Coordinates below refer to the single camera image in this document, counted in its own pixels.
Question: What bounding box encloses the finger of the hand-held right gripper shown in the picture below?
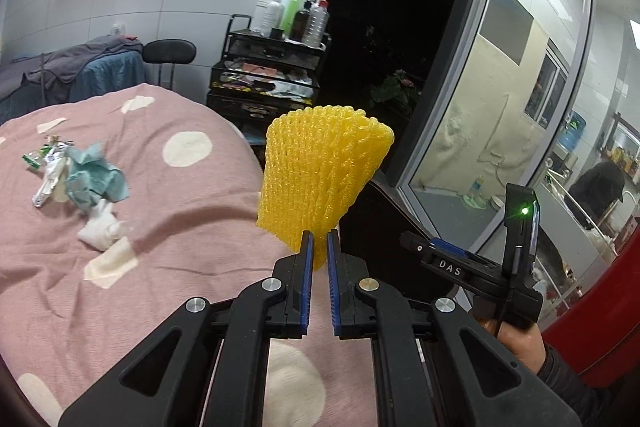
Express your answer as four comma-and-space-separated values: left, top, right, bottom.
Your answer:
400, 231, 501, 290
429, 237, 493, 264

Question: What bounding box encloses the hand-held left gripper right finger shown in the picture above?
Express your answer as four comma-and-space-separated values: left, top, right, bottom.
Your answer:
326, 229, 583, 427

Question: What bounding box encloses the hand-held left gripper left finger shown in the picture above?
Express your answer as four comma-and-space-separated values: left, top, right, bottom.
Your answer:
59, 229, 316, 427

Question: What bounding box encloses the black trash bin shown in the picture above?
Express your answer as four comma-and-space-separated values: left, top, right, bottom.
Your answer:
337, 179, 506, 308

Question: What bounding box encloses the yellow foam fruit net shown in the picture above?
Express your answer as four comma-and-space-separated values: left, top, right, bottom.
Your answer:
256, 104, 395, 269

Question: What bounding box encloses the person's right forearm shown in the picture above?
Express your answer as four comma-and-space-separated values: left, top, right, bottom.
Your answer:
535, 342, 617, 427

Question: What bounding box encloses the person's right hand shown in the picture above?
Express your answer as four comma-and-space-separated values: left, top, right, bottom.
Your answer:
475, 317, 547, 376

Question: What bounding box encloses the plastic bottle on floor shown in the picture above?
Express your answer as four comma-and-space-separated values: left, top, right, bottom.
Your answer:
467, 176, 487, 208

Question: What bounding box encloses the red plastic container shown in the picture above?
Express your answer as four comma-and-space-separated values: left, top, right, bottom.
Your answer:
542, 227, 640, 389

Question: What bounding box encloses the blue water jug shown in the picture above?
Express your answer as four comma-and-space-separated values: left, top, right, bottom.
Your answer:
557, 111, 587, 152

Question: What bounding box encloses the potted plant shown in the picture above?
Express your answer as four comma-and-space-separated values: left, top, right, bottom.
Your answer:
369, 68, 427, 118

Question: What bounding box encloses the glass partition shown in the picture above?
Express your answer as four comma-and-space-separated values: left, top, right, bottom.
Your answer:
397, 0, 640, 258

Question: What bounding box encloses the black storage cart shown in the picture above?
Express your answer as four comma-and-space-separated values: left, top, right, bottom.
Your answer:
206, 14, 333, 142

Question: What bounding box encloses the white crumpled tissue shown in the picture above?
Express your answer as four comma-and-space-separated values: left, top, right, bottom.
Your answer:
77, 199, 132, 252

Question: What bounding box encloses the blue crumpled tissue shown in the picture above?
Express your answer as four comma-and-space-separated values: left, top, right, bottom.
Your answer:
65, 143, 131, 208

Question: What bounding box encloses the dark brown bottle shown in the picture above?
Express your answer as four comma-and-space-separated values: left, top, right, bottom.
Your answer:
291, 8, 312, 44

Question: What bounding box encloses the clear pump bottle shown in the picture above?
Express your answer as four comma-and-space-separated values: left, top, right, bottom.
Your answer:
305, 0, 331, 48

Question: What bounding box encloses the black stool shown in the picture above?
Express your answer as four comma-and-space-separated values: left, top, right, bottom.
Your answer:
143, 39, 197, 90

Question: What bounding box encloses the white squat bottle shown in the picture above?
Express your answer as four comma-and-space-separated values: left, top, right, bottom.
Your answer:
251, 0, 283, 36

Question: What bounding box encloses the green pump bottle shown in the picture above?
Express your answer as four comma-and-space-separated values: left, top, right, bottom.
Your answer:
280, 0, 309, 38

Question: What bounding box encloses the blue-covered massage bed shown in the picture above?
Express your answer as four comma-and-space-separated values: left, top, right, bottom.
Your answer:
0, 34, 147, 124

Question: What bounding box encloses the grey towel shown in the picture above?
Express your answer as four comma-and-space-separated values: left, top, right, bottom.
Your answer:
20, 36, 146, 94

